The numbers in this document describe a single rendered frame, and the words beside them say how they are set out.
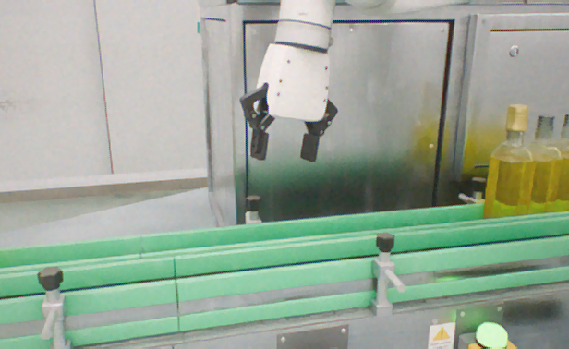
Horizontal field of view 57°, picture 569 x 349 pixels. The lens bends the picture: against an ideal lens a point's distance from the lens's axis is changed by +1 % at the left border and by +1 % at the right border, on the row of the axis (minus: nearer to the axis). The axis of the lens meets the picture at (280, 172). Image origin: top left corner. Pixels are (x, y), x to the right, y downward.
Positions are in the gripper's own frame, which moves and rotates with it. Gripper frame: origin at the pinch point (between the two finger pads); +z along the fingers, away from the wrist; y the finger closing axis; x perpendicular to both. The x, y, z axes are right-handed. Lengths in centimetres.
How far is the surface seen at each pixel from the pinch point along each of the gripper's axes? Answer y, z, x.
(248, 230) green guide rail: -4.1, 16.4, -12.3
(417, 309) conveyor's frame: -20.5, 21.5, 13.3
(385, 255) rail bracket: -12.5, 12.4, 11.7
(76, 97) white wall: -56, 28, -325
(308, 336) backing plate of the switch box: -4.4, 26.3, 7.3
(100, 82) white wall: -70, 15, -318
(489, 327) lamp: -29.0, 22.2, 20.6
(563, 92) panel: -67, -16, 4
